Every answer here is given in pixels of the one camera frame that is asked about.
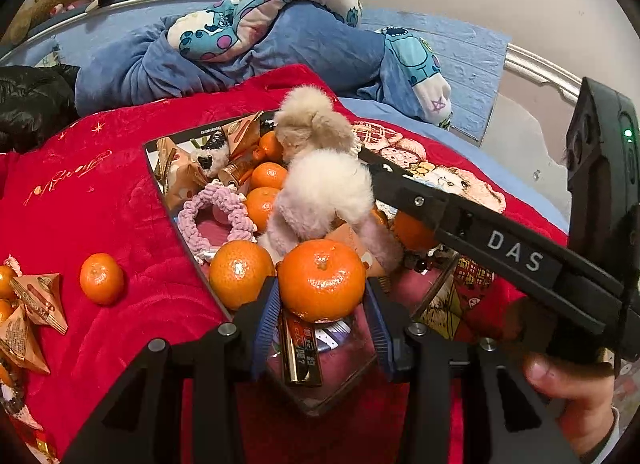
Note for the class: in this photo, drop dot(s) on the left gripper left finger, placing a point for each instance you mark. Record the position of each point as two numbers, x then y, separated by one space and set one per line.
257 322

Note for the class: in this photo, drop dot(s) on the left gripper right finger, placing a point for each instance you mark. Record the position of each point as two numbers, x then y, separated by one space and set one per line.
387 321

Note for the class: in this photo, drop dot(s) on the large front mandarin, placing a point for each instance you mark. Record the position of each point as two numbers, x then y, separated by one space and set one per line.
321 281

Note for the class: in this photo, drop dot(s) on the red gold snack bar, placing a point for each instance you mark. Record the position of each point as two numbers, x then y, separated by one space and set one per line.
301 364

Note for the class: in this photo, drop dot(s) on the person right hand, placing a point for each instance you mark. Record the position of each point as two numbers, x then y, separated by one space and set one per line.
589 421

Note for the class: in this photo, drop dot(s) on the mandarin in box front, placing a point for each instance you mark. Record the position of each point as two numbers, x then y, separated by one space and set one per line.
237 272

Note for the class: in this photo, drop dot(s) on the mandarin in box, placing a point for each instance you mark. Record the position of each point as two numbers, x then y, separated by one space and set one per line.
413 233
237 272

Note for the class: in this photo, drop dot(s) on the blue sheet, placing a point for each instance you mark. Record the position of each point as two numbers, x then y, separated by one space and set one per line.
368 109

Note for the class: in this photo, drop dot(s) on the mandarin in box right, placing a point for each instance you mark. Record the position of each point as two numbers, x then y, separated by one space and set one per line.
413 233

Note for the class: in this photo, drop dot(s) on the black shallow box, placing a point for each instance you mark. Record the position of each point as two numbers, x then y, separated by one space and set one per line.
208 215

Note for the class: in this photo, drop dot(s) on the pink crochet scrunchie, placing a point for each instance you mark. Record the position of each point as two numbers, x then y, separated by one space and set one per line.
227 207

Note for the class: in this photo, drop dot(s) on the pink white fluffy hair claw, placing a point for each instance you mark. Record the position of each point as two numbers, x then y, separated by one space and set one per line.
324 189

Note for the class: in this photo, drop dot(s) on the mandarin right of pile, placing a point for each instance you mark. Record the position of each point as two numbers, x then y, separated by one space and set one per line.
101 279

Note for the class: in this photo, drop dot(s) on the mandarin of pile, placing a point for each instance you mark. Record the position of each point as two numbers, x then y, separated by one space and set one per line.
7 274
101 279

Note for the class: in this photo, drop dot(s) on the red bear print blanket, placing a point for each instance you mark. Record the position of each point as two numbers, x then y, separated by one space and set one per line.
89 190

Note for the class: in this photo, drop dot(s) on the beige fluffy hair claw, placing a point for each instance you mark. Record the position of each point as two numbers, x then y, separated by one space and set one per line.
306 121

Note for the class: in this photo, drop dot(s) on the tall pyramid snack packet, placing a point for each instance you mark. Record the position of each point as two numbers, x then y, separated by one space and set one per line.
41 296

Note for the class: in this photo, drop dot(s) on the gold striped snack packet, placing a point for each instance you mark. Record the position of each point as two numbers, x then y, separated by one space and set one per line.
19 342

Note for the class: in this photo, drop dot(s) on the blue fleece blanket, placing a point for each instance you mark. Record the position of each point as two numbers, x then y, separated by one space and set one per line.
231 41

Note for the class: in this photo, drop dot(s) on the black puffer jacket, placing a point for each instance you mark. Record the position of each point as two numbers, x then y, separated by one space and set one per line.
35 104

